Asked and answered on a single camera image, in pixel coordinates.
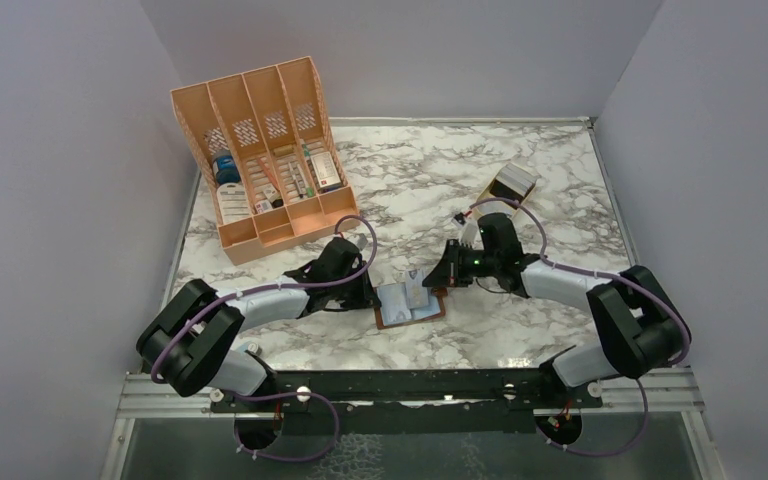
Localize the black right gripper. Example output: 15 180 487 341
423 238 500 287

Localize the brown leather card holder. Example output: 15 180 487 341
374 283 448 330

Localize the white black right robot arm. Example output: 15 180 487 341
423 213 690 407

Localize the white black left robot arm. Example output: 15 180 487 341
136 237 370 411

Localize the beige oval card tray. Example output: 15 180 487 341
475 180 535 217

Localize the white red card box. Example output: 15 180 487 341
311 151 343 192

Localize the white label packet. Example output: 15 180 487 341
216 183 251 224

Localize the orange plastic desk organizer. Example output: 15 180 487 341
170 57 359 265

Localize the blue round tape roll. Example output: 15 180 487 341
212 152 241 186

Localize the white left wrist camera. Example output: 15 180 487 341
342 234 368 255

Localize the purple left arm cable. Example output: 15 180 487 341
150 214 379 464

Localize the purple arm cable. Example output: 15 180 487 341
466 196 693 458
150 214 379 464

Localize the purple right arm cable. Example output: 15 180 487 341
466 196 693 458

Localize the black metal mounting rail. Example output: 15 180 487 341
211 368 603 436

